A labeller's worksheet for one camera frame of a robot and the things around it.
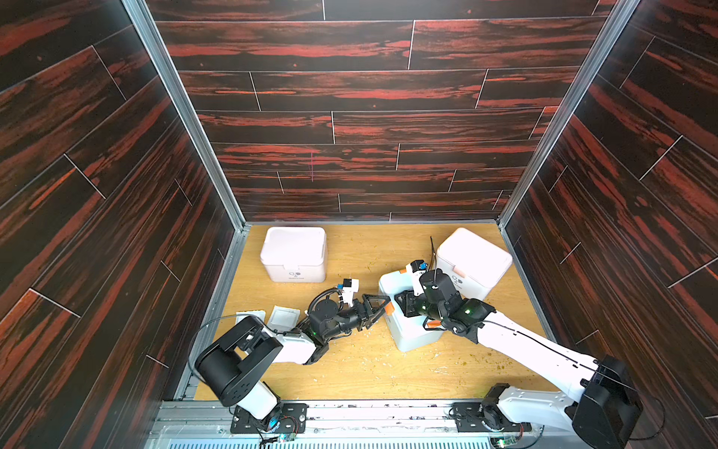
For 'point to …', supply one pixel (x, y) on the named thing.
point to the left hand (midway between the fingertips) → (390, 309)
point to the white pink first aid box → (472, 265)
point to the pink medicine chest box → (294, 254)
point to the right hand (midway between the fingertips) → (402, 296)
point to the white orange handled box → (408, 332)
